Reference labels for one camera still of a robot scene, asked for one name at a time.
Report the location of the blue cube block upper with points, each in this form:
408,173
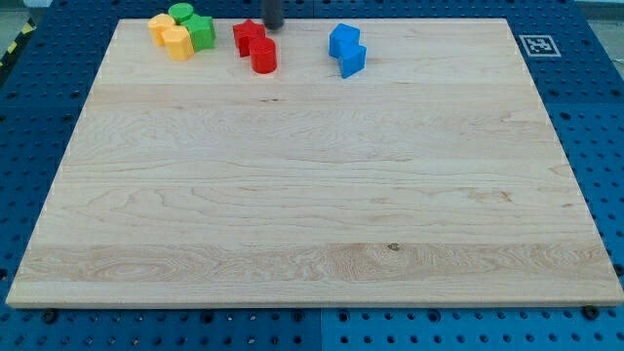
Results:
342,33

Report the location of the white fiducial marker tag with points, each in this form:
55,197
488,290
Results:
539,46

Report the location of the green cylinder block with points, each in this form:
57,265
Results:
181,12

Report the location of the black bolt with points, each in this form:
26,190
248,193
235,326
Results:
49,316
591,312

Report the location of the yellow hexagon block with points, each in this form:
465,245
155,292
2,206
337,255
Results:
178,42

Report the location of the blue block lower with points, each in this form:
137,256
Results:
351,58

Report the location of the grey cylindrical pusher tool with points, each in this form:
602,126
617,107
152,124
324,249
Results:
272,13

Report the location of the red cylinder block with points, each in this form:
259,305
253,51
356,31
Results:
263,52

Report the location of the yellow block left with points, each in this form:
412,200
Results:
157,25

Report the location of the black bolt left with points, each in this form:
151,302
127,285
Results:
49,316

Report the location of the red star block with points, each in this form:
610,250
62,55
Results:
244,33

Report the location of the green star block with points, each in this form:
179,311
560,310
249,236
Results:
202,32

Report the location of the wooden board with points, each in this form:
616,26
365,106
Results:
432,178

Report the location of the black bolt right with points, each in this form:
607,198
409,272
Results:
591,312

